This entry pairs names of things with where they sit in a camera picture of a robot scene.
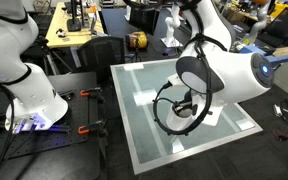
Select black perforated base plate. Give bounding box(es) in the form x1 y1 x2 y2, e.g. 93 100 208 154
0 88 92 164

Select tan cardboard piece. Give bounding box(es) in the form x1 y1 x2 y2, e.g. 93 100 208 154
273 45 288 58

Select black monitor stand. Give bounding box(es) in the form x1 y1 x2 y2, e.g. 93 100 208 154
66 0 85 33

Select small black white device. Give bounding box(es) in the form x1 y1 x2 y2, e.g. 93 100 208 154
55 28 68 38

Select orange black bar clamp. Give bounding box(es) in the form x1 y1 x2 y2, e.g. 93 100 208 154
79 87 106 104
77 119 108 137

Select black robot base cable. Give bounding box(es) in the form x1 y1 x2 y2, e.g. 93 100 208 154
0 79 22 180

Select white power adapter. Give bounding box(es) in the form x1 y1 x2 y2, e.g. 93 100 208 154
273 104 283 118

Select black monitor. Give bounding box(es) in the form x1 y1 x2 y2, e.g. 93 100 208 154
128 4 160 36

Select black toggle clamp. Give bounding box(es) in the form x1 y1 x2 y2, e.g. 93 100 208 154
57 89 76 101

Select white tape strip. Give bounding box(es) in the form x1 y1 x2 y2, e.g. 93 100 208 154
221 111 242 133
129 69 168 158

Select light wooden desk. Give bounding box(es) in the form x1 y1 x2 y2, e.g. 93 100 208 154
45 1 105 49

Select glass table panel with frame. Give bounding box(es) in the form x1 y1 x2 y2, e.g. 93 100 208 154
109 56 264 176

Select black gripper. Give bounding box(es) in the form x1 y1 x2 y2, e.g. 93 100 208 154
172 89 199 118

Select yellow box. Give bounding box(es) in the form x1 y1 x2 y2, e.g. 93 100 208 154
269 2 288 19

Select red black floor cable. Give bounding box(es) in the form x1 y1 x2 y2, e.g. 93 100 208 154
271 99 288 142

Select white ceramic mug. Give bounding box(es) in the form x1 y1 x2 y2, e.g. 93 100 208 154
166 112 198 132

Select black mesh office chair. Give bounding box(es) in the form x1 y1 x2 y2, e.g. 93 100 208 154
76 35 127 84

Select yellow black cable reel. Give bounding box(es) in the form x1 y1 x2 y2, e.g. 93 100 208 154
125 31 149 51

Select white tape patch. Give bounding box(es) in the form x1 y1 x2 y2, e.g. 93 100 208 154
235 119 256 132
132 88 159 107
169 135 186 154
123 63 145 72

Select black workbench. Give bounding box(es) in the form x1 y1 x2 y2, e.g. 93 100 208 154
98 7 185 63

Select black tripod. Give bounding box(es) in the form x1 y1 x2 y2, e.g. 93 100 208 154
33 38 73 76

